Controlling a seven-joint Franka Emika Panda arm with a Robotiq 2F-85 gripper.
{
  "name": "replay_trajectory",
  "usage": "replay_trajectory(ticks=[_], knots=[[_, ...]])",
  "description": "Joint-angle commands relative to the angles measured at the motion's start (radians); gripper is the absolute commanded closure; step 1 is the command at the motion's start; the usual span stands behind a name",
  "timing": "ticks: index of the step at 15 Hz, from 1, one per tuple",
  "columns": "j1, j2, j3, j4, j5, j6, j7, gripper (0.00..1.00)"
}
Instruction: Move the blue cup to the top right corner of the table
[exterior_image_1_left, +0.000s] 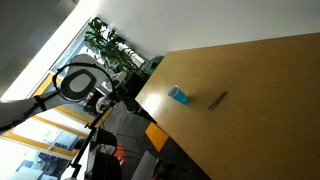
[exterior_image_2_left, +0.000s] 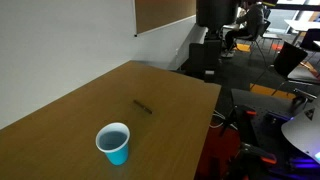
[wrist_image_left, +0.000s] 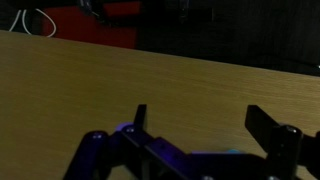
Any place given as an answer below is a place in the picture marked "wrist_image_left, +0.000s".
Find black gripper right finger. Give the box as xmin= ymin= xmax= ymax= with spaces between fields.
xmin=245 ymin=105 xmax=320 ymax=180

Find white cable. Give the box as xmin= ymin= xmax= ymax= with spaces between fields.
xmin=8 ymin=8 xmax=58 ymax=38

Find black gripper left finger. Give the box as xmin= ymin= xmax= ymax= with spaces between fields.
xmin=63 ymin=103 xmax=188 ymax=180

